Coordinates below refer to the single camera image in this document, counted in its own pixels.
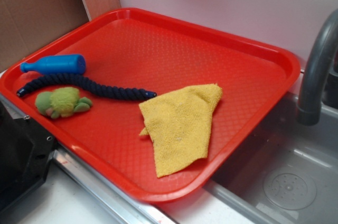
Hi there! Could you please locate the brown cardboard panel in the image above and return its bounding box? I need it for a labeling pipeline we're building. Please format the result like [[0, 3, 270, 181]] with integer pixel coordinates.
[[1, 0, 120, 71]]

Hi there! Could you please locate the blue toy bottle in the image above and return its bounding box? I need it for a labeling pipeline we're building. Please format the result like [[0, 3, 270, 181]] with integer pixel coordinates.
[[20, 54, 86, 74]]

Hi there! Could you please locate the green plush toy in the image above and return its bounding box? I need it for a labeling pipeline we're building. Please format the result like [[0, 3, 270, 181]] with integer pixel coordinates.
[[35, 87, 92, 119]]

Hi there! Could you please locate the red plastic tray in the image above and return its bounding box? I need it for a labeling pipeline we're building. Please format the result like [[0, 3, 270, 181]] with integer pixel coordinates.
[[1, 8, 301, 203]]

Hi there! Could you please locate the yellow cloth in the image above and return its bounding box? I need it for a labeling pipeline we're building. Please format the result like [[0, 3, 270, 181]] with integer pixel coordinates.
[[139, 84, 223, 178]]

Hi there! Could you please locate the grey faucet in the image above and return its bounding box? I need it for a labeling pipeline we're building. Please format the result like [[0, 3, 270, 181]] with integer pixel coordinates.
[[296, 10, 337, 126]]

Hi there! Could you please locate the grey sink basin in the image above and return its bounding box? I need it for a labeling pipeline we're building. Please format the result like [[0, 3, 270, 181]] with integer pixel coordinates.
[[205, 94, 337, 223]]

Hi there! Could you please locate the dark blue rope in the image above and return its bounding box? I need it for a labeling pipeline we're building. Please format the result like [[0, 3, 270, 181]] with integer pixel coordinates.
[[16, 73, 157, 102]]

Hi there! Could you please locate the metal rail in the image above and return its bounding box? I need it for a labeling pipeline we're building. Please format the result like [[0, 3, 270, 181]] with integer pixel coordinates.
[[0, 94, 180, 224]]

